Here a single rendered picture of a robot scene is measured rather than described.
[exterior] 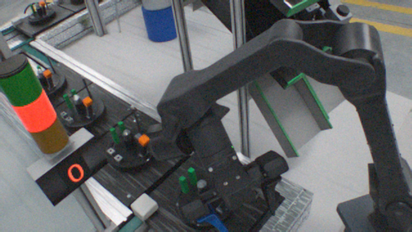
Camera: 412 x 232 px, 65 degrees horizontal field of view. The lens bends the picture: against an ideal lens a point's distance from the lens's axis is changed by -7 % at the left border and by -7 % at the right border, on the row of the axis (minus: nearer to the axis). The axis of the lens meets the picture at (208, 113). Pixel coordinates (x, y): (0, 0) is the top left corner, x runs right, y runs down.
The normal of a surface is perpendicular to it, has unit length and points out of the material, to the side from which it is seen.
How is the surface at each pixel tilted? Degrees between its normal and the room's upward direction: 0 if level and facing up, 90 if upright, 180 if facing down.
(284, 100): 45
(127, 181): 0
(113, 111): 0
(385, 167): 90
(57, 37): 90
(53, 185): 90
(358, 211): 0
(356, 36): 14
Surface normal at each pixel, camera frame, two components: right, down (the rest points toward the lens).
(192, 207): -0.18, -0.53
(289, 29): 0.11, -0.69
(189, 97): 0.11, 0.40
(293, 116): 0.36, -0.18
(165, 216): -0.11, -0.73
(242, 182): -0.34, -0.79
